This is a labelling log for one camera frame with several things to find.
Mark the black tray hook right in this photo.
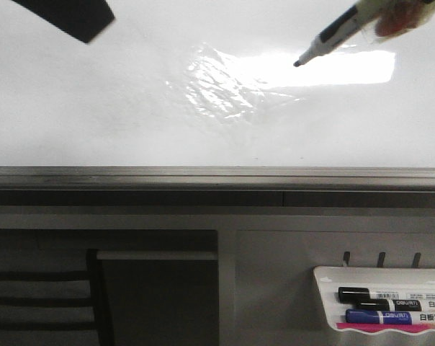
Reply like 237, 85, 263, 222
411, 252, 421, 269

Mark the black tray hook left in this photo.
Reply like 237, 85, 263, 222
342, 251, 351, 267

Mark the black tray hook middle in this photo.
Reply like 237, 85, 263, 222
376, 252, 386, 268

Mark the grey aluminium whiteboard frame rail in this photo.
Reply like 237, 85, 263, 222
0, 166, 435, 192

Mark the black tray hook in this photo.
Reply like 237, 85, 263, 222
342, 251, 351, 267
376, 252, 386, 268
411, 252, 421, 269

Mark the black capped whiteboard marker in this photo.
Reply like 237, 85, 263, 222
338, 286, 435, 303

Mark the pink marker in tray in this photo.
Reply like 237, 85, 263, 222
336, 323, 435, 334

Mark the white plastic marker tray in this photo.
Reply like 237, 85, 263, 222
313, 266, 435, 345

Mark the blue capped whiteboard marker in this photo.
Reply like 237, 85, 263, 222
344, 309, 435, 326

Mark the white whiteboard surface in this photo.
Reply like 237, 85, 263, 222
0, 1, 435, 167

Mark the black slatted chair back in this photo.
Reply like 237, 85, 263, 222
0, 249, 115, 345

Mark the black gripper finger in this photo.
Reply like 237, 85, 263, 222
15, 0, 115, 44

